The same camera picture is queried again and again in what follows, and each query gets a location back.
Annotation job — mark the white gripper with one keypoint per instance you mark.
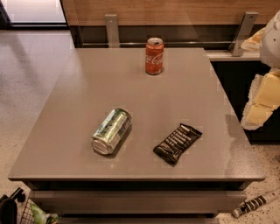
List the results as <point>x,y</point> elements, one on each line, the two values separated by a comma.
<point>271,44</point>

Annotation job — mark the green soda can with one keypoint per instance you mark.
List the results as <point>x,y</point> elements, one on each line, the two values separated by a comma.
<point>111,131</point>

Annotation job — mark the red Coca-Cola can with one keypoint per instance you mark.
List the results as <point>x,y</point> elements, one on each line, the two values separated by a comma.
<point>154,56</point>

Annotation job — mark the black snack bar wrapper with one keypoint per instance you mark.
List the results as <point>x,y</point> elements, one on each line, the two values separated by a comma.
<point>177,143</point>

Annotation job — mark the black white striped tube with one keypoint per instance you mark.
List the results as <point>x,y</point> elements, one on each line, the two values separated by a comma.
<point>253,204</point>

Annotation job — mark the grey table drawer unit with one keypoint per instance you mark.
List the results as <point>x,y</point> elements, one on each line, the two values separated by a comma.
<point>137,198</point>

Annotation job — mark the black object at corner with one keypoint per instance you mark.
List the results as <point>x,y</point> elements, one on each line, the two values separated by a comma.
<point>9,208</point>

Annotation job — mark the right metal bracket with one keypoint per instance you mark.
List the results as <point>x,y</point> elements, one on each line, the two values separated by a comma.
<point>243,32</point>

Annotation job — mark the metal bracket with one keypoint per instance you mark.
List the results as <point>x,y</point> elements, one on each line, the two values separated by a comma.
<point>243,32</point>
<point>112,30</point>

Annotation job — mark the left metal bracket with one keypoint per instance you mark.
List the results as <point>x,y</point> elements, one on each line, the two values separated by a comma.
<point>112,30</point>

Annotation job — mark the wooden wall panel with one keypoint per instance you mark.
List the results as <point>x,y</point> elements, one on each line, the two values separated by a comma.
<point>167,12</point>

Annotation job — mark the wire basket with green bag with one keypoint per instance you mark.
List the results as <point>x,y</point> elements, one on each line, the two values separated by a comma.
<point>33,214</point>

